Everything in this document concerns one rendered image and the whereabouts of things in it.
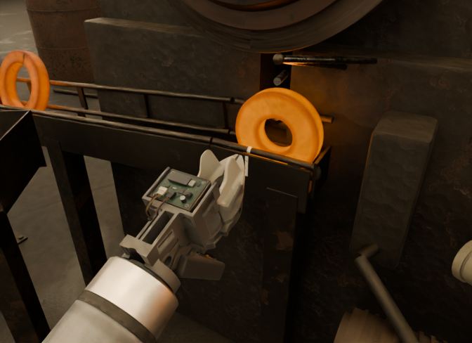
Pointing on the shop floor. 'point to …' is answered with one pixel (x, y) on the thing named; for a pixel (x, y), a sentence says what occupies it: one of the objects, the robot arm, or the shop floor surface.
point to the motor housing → (371, 329)
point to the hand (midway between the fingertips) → (236, 165)
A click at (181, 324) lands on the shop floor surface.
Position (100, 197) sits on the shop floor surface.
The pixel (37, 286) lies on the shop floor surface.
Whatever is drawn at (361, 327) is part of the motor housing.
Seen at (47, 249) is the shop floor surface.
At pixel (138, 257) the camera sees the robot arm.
